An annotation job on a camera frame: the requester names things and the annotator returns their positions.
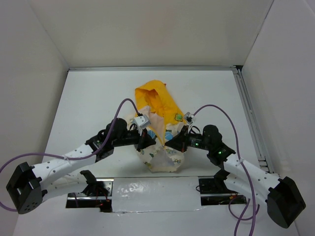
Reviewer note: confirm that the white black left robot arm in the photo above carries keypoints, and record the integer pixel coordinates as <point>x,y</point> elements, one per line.
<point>29,186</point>

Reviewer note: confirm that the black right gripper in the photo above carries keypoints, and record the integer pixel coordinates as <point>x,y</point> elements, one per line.
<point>180,141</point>

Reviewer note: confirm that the yellow cream dinosaur kids jacket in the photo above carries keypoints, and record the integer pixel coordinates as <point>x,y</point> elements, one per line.
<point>153,100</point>

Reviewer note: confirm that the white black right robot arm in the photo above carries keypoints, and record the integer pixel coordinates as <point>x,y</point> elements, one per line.
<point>280,196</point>

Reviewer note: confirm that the aluminium frame rail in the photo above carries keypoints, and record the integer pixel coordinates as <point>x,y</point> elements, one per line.
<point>217,94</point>

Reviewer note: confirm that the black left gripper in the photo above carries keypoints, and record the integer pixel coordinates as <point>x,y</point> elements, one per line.
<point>146,141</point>

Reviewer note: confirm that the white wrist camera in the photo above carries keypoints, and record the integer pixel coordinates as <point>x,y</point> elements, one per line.
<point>189,118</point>
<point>141,122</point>

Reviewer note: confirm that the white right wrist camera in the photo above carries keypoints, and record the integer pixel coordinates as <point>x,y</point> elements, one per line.
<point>189,118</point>

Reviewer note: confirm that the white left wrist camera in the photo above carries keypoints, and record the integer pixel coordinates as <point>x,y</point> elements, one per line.
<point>141,122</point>

